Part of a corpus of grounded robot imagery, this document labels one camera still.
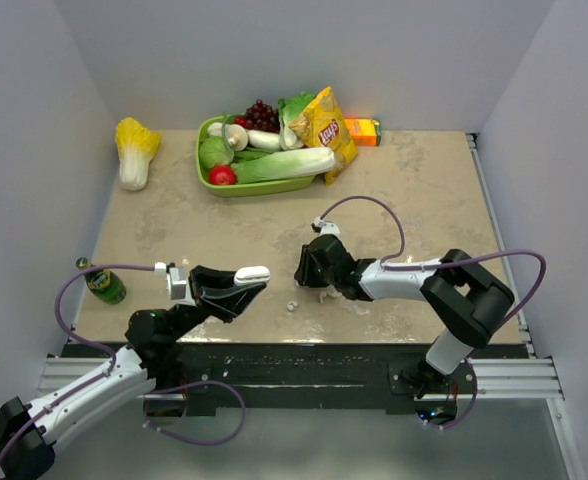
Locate round green cabbage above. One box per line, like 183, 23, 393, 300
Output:
198, 136, 234, 170

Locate white earbud charging case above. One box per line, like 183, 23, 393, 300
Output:
233, 266, 271, 286

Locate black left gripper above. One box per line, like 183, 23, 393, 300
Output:
168, 265, 266, 341

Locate aluminium frame rail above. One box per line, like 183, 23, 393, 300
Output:
464, 131, 568, 401

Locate green leafy lettuce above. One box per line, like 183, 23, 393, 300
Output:
278, 92, 316, 150

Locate green plastic basket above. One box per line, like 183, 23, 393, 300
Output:
194, 116, 315, 198

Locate yellow Lays chip bag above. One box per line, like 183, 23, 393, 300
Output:
286, 86, 358, 186

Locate beige mushroom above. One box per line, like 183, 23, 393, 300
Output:
207, 122, 249, 151

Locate long green white cabbage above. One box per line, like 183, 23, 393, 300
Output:
231, 147, 336, 184

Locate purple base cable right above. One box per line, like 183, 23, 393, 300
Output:
421, 359, 480, 431

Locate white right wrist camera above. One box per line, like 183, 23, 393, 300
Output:
311, 217, 341, 237

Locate orange juice carton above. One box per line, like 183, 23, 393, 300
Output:
345, 118, 382, 147

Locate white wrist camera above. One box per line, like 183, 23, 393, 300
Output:
311, 217, 341, 237
154, 262, 189, 303

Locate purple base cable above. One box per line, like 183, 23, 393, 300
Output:
421, 359, 480, 431
142, 379, 247, 445

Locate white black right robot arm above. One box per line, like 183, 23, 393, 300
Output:
294, 234, 514, 393

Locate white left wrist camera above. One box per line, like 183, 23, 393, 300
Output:
154, 262, 189, 303

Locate yellow napa cabbage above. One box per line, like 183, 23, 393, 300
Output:
115, 117, 162, 191

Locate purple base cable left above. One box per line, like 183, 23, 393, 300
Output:
142, 379, 247, 445

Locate dark red grapes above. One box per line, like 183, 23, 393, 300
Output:
233, 99, 280, 133

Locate red apple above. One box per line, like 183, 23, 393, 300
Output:
208, 165, 237, 186

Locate green glass bottle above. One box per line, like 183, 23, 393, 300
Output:
84, 269, 127, 305

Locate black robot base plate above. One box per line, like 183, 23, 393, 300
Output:
58, 341, 475, 418

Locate white radish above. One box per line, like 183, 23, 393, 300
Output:
247, 130, 281, 152

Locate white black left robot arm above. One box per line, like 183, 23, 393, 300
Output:
0, 262, 270, 479

